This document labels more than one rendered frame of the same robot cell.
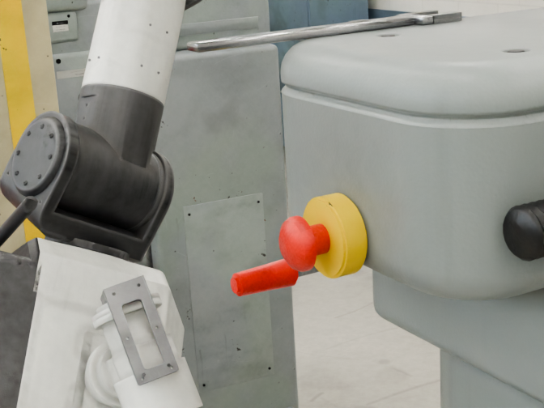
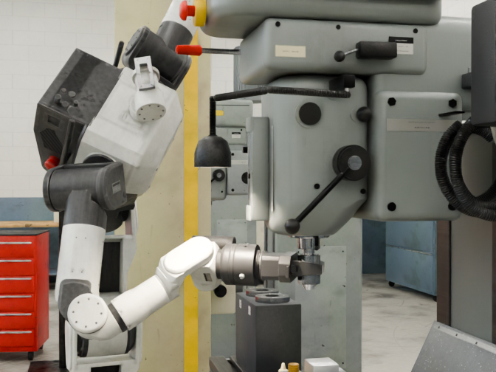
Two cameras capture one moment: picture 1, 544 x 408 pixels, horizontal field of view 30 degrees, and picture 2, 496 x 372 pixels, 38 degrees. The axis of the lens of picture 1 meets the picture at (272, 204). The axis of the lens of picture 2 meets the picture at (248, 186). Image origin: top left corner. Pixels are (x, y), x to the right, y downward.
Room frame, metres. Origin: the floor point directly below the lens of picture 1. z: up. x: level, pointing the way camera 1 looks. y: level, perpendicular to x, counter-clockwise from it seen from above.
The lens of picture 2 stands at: (-0.67, -0.52, 1.42)
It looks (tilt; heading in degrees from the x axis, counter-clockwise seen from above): 0 degrees down; 15
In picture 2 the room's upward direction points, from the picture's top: straight up
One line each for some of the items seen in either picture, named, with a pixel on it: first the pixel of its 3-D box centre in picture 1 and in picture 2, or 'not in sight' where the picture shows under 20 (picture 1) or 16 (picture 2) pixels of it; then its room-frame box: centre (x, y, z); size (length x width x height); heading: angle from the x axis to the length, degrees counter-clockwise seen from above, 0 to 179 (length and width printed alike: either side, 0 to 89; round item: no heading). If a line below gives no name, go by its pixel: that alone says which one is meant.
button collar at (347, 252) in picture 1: (333, 235); (199, 11); (0.70, -0.04, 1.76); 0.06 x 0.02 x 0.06; 28
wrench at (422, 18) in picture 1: (328, 29); not in sight; (0.83, -0.05, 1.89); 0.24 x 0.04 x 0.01; 119
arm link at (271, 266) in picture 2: not in sight; (266, 266); (0.80, -0.16, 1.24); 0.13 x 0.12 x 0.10; 3
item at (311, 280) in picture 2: not in sight; (308, 271); (0.81, -0.25, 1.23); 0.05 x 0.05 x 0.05
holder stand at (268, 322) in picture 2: not in sight; (266, 331); (1.18, -0.07, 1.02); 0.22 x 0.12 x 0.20; 29
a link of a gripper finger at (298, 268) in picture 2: not in sight; (306, 269); (0.78, -0.25, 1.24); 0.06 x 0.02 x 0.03; 93
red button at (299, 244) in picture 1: (306, 242); (187, 10); (0.69, -0.02, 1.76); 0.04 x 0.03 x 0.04; 28
